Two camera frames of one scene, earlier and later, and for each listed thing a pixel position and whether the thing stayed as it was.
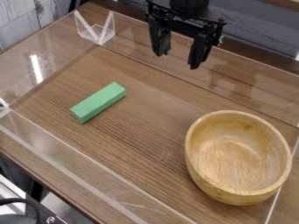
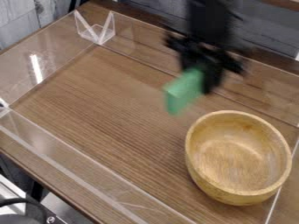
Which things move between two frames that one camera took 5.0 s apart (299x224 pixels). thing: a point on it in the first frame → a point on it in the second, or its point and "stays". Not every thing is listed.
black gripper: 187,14 → 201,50
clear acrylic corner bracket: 98,33 stays
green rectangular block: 107,96 → 183,88
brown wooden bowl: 238,156 stays
